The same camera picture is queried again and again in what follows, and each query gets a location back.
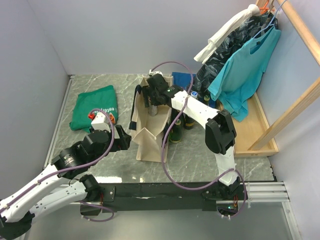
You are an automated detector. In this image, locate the red top drink can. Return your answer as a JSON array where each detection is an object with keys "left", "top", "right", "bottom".
[{"left": 148, "top": 104, "right": 158, "bottom": 117}]

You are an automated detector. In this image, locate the beige canvas tote bag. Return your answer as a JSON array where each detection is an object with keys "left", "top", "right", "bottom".
[{"left": 129, "top": 76, "right": 172, "bottom": 163}]

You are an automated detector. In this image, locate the silver top can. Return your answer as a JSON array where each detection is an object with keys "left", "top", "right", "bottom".
[{"left": 184, "top": 115, "right": 196, "bottom": 130}]

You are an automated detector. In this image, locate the green glass bottle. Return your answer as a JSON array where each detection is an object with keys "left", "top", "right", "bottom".
[
  {"left": 203, "top": 95, "right": 211, "bottom": 106},
  {"left": 169, "top": 119, "right": 183, "bottom": 144},
  {"left": 175, "top": 110, "right": 186, "bottom": 127}
]

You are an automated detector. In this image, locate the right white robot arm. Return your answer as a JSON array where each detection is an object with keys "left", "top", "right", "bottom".
[{"left": 142, "top": 73, "right": 241, "bottom": 199}]

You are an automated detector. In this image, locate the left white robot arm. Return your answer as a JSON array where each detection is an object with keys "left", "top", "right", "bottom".
[{"left": 0, "top": 125, "right": 131, "bottom": 240}]

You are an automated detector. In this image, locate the blue folded cloth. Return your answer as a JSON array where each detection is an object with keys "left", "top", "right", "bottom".
[{"left": 171, "top": 71, "right": 216, "bottom": 108}]

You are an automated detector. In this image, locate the green folded t-shirt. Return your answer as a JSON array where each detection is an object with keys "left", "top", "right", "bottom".
[{"left": 69, "top": 85, "right": 119, "bottom": 133}]

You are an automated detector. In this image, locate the turquoise hanging t-shirt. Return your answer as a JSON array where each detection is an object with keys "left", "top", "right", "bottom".
[{"left": 208, "top": 27, "right": 281, "bottom": 122}]

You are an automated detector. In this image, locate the wooden clothes rack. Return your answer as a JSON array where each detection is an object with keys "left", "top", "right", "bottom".
[{"left": 235, "top": 0, "right": 320, "bottom": 157}]

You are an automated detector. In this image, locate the dark patterned hanging garment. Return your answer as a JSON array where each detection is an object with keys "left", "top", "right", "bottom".
[{"left": 191, "top": 12, "right": 278, "bottom": 96}]

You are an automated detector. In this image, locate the white hanging garment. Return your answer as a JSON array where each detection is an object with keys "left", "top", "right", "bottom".
[{"left": 193, "top": 4, "right": 260, "bottom": 64}]

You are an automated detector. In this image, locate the blue clothes hanger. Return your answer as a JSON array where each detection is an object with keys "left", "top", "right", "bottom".
[{"left": 252, "top": 0, "right": 287, "bottom": 39}]

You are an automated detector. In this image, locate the orange clothes hanger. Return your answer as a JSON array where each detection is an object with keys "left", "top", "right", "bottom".
[{"left": 255, "top": 0, "right": 274, "bottom": 15}]

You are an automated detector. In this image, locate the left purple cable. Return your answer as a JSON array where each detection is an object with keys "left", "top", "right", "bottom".
[{"left": 0, "top": 107, "right": 117, "bottom": 223}]

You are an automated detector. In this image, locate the purple cable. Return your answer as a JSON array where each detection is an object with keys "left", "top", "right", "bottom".
[
  {"left": 0, "top": 107, "right": 117, "bottom": 223},
  {"left": 149, "top": 61, "right": 247, "bottom": 219}
]

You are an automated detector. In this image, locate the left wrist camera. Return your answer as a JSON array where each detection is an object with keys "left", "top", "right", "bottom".
[{"left": 88, "top": 112, "right": 110, "bottom": 132}]

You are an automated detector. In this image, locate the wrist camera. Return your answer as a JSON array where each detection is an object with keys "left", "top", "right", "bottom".
[
  {"left": 148, "top": 69, "right": 164, "bottom": 77},
  {"left": 88, "top": 112, "right": 110, "bottom": 132}
]

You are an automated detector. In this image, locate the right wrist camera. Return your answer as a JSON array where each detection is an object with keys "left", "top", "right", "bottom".
[{"left": 148, "top": 69, "right": 164, "bottom": 77}]

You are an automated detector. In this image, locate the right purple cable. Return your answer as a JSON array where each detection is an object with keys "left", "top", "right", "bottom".
[{"left": 149, "top": 61, "right": 247, "bottom": 219}]

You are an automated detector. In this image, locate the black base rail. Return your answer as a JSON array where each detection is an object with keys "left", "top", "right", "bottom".
[{"left": 85, "top": 182, "right": 248, "bottom": 212}]

